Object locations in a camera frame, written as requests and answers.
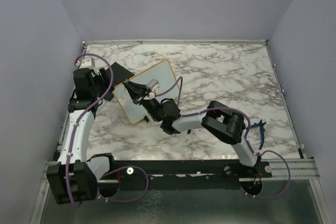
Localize purple cable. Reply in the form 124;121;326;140
64;54;150;208
156;76;291;200

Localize blue handled pliers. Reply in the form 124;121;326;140
250;120;266;150

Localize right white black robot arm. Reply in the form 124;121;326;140
123;80;261;177

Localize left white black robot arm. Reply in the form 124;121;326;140
46;68;116;206

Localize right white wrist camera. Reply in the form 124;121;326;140
146;79;160;98

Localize black rectangular pad upper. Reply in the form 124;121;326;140
111;62;134;86

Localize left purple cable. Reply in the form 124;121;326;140
64;54;150;208

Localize black mounting rail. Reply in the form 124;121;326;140
98;159;272;191

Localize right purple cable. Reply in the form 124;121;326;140
156;76;291;200

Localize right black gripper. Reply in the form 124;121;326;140
123;81;163;123

